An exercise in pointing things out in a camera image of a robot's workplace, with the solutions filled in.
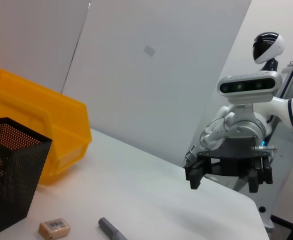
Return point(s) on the black mesh pen holder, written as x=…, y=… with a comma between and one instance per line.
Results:
x=11, y=175

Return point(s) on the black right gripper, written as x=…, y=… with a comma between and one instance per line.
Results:
x=236, y=160

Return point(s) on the yellow plastic storage bin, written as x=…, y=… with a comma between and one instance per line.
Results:
x=61, y=112

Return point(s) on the white black robot head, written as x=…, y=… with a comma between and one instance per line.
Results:
x=274, y=42

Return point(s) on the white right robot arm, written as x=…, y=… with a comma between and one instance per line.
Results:
x=286, y=110

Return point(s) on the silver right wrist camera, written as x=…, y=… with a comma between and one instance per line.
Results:
x=249, y=87

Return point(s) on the beige eraser with barcode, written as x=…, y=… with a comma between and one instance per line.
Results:
x=54, y=228

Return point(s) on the grey marker pen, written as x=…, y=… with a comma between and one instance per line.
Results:
x=109, y=226

